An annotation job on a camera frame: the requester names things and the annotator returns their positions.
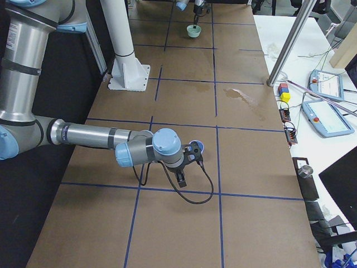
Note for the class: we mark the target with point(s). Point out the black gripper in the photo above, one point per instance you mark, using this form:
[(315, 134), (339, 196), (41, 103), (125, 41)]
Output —
[(198, 8), (176, 168)]

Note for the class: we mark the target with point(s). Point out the green bowl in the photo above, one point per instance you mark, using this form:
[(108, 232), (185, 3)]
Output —
[(193, 31)]

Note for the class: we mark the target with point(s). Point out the blue plastic cup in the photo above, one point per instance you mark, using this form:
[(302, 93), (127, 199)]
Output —
[(199, 143)]

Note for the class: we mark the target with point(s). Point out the red blue yellow blocks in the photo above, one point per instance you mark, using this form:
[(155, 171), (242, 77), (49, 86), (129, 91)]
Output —
[(283, 92)]

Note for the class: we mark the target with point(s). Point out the orange black circuit board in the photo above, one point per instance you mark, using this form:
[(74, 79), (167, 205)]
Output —
[(285, 114)]

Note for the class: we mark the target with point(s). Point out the metal cylinder weight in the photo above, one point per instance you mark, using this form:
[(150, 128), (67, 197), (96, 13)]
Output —
[(305, 171)]

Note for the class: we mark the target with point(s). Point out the grabber reach tool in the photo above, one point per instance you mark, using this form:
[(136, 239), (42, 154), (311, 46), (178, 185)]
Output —
[(322, 98)]

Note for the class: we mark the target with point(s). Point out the far teach pendant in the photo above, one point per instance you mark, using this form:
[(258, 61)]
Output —
[(326, 84)]

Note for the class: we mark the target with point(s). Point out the teach pendant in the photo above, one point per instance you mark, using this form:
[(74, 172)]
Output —
[(326, 84), (326, 119)]

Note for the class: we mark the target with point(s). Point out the near teach pendant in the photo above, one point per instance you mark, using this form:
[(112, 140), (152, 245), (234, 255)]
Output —
[(326, 119)]

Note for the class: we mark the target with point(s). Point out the black computer monitor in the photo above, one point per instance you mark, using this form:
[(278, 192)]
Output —
[(339, 180)]

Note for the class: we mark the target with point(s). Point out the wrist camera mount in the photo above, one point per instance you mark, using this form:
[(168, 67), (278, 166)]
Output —
[(192, 153)]

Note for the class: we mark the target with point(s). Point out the aluminium frame post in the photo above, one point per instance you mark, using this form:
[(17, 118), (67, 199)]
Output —
[(301, 18)]

